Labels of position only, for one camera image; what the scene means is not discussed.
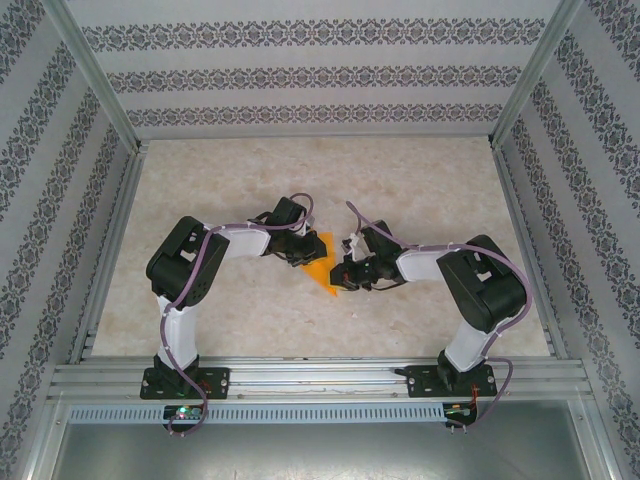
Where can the orange paper sheet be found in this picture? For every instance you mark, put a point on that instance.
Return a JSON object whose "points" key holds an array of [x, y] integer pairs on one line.
{"points": [[327, 277]]}

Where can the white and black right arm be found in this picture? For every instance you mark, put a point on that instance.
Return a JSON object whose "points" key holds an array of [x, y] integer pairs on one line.
{"points": [[467, 350]]}

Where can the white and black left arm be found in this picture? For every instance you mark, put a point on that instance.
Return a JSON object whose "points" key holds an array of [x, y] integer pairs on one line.
{"points": [[180, 330]]}

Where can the grey metal sheet tray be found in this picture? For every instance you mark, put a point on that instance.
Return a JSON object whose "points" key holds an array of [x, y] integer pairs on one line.
{"points": [[320, 455]]}

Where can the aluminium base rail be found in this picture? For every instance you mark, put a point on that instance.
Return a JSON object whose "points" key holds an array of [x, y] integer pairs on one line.
{"points": [[320, 380]]}

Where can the aluminium wall-foot rail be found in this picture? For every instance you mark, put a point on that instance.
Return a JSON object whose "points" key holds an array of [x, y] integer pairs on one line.
{"points": [[315, 136]]}

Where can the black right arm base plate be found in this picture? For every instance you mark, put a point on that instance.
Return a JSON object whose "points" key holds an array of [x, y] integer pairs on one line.
{"points": [[420, 382]]}

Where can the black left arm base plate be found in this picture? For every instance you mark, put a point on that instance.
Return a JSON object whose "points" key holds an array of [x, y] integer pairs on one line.
{"points": [[220, 382]]}

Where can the aluminium frame post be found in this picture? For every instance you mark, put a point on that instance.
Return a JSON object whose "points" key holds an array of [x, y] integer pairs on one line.
{"points": [[90, 65], [539, 65]]}

